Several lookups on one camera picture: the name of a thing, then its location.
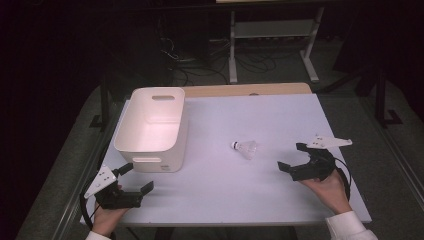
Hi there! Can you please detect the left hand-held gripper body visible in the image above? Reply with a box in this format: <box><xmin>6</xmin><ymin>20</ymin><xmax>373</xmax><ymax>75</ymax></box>
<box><xmin>83</xmin><ymin>164</ymin><xmax>145</xmax><ymax>211</ymax></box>

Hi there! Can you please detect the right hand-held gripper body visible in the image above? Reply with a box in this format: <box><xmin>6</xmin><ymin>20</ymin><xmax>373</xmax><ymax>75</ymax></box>
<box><xmin>288</xmin><ymin>134</ymin><xmax>354</xmax><ymax>183</ymax></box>

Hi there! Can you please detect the white shuttlecock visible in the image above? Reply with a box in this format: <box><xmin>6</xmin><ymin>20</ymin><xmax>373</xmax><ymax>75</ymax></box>
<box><xmin>231</xmin><ymin>140</ymin><xmax>258</xmax><ymax>161</ymax></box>

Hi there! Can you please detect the white plastic storage bin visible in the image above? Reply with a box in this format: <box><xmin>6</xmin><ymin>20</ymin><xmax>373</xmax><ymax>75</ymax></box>
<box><xmin>113</xmin><ymin>86</ymin><xmax>189</xmax><ymax>174</ymax></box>

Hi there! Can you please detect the person's left hand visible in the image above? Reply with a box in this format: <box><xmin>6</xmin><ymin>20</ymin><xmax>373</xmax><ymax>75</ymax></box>
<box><xmin>91</xmin><ymin>184</ymin><xmax>130</xmax><ymax>238</ymax></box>

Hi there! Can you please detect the person's right hand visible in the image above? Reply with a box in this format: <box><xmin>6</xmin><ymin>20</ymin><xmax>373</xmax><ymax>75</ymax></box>
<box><xmin>299</xmin><ymin>169</ymin><xmax>353</xmax><ymax>216</ymax></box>

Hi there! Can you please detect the person's left white sleeve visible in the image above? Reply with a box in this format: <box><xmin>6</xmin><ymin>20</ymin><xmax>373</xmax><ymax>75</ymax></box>
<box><xmin>84</xmin><ymin>230</ymin><xmax>113</xmax><ymax>240</ymax></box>

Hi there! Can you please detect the person's white sleeve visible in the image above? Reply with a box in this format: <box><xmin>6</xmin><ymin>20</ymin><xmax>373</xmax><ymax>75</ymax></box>
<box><xmin>84</xmin><ymin>230</ymin><xmax>113</xmax><ymax>240</ymax></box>
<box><xmin>324</xmin><ymin>210</ymin><xmax>380</xmax><ymax>240</ymax></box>

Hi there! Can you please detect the black metal stand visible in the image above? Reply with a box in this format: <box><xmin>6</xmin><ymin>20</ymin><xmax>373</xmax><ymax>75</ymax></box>
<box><xmin>374</xmin><ymin>68</ymin><xmax>404</xmax><ymax>130</ymax></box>
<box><xmin>88</xmin><ymin>73</ymin><xmax>112</xmax><ymax>132</ymax></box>

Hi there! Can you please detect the person's right white sleeve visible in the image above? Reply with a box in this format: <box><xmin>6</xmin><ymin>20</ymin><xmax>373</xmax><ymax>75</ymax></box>
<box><xmin>324</xmin><ymin>210</ymin><xmax>380</xmax><ymax>240</ymax></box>

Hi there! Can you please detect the wooden table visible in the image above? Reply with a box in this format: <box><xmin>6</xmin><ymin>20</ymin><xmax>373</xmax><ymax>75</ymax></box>
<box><xmin>182</xmin><ymin>82</ymin><xmax>313</xmax><ymax>99</ymax></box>

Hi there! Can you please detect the white metal stand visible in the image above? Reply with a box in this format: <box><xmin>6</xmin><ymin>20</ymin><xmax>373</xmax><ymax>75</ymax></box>
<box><xmin>228</xmin><ymin>5</ymin><xmax>326</xmax><ymax>85</ymax></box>

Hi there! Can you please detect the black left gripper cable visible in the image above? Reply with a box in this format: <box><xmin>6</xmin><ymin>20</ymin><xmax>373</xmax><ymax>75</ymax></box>
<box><xmin>79</xmin><ymin>181</ymin><xmax>102</xmax><ymax>232</ymax></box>

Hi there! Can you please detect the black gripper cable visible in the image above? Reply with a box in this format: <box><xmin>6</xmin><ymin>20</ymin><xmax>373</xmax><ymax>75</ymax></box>
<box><xmin>79</xmin><ymin>181</ymin><xmax>102</xmax><ymax>232</ymax></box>
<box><xmin>333</xmin><ymin>156</ymin><xmax>352</xmax><ymax>202</ymax></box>

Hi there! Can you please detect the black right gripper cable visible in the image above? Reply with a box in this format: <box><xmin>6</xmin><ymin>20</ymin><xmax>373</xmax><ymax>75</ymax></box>
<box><xmin>333</xmin><ymin>156</ymin><xmax>352</xmax><ymax>202</ymax></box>

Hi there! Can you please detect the tangle of black floor cables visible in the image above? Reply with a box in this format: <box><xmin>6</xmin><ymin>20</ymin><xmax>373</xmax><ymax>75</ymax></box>
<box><xmin>159</xmin><ymin>35</ymin><xmax>278</xmax><ymax>87</ymax></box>

